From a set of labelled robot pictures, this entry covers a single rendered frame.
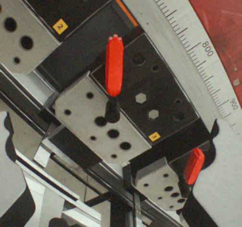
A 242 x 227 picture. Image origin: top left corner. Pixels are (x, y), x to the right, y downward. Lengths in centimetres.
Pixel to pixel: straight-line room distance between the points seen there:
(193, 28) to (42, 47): 18
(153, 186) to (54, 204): 21
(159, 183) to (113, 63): 25
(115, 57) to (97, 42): 60
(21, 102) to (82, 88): 40
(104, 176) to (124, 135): 49
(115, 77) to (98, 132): 11
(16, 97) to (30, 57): 39
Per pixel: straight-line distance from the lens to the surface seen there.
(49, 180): 47
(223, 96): 30
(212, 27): 26
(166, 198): 42
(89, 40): 79
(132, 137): 29
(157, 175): 36
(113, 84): 20
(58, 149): 38
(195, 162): 30
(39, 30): 24
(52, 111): 55
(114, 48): 19
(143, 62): 24
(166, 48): 24
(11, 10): 26
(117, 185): 81
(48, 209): 44
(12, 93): 63
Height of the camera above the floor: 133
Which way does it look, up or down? 17 degrees down
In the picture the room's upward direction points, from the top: 56 degrees clockwise
